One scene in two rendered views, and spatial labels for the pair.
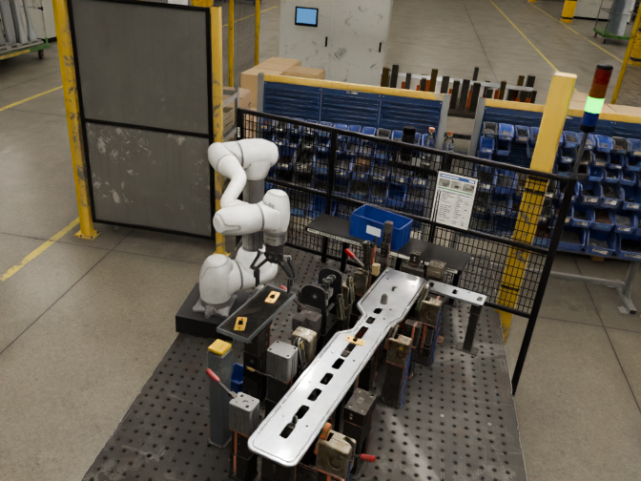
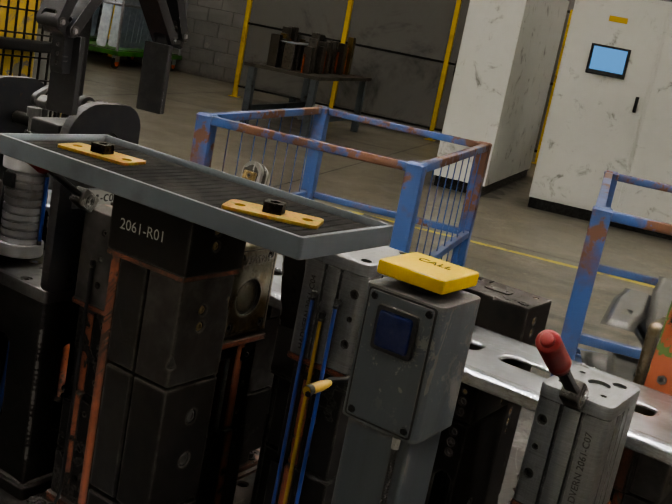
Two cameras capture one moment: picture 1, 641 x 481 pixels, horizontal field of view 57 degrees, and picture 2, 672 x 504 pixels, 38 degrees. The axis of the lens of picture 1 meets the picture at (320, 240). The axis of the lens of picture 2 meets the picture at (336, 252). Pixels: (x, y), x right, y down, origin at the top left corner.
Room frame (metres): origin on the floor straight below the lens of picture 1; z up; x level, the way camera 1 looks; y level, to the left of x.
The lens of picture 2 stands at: (1.67, 1.07, 1.33)
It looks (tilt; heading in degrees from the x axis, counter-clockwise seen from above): 13 degrees down; 278
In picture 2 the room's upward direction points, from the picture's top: 11 degrees clockwise
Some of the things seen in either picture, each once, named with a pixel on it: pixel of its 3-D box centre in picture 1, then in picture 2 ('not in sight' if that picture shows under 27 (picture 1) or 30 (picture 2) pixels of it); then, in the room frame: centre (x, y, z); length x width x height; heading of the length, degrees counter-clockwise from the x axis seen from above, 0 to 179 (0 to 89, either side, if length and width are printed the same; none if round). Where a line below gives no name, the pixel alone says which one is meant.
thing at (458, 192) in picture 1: (453, 199); not in sight; (2.90, -0.68, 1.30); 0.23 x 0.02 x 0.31; 66
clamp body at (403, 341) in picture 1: (395, 370); not in sight; (1.99, -0.36, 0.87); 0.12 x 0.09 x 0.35; 66
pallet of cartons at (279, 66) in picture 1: (287, 111); not in sight; (7.24, 0.54, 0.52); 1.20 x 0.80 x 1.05; 169
